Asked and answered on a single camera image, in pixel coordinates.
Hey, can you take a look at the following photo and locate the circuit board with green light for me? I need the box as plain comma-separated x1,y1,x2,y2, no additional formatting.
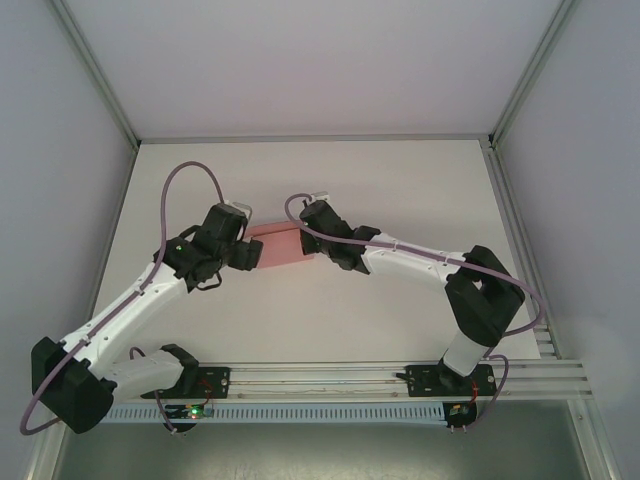
162,402,215,421

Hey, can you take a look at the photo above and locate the grey metal panel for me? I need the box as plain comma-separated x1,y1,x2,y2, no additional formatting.
52,422,609,480

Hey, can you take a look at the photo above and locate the aluminium frame crossbar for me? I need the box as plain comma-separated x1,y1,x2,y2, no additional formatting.
134,132,496,147

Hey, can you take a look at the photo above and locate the aluminium side rail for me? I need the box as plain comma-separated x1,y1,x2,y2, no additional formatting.
72,147,137,364
483,142,564,359

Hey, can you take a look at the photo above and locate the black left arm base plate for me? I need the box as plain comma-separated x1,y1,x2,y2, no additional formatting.
140,365,232,400

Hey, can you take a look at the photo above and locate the aluminium mounting rail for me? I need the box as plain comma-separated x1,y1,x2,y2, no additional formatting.
47,357,595,402

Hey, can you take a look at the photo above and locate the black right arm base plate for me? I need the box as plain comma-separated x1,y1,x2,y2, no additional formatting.
405,364,497,400

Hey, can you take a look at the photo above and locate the white slotted cable duct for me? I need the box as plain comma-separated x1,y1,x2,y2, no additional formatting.
69,402,447,424

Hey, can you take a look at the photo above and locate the aluminium frame post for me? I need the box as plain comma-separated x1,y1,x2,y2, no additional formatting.
487,0,576,151
49,0,141,151

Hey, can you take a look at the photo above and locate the aluminium frame leg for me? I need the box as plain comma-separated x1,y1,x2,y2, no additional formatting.
567,399,619,480
27,399,71,480

